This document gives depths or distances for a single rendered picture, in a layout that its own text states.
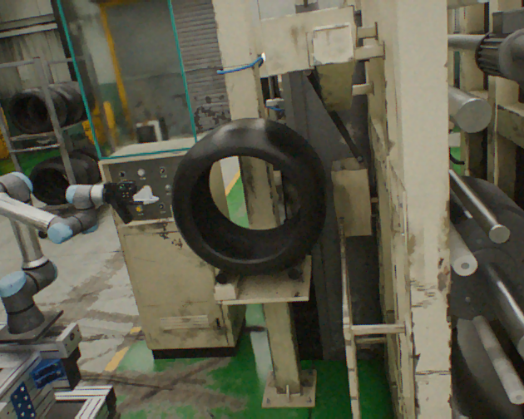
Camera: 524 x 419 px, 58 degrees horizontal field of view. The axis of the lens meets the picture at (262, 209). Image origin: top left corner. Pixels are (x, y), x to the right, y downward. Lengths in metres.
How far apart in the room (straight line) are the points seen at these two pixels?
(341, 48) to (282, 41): 0.18
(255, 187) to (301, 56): 0.87
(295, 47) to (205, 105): 10.00
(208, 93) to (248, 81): 9.27
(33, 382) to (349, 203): 1.52
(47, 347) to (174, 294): 0.80
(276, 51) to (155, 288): 1.80
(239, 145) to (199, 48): 9.63
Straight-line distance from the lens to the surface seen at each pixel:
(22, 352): 2.36
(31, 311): 2.29
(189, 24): 11.25
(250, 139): 1.60
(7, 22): 13.15
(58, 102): 5.56
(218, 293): 1.87
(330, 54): 1.21
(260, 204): 2.08
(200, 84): 11.24
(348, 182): 1.95
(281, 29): 1.32
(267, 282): 1.96
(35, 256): 2.31
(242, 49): 1.96
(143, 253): 2.72
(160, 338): 2.98
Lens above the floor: 1.72
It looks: 19 degrees down
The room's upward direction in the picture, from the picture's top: 9 degrees counter-clockwise
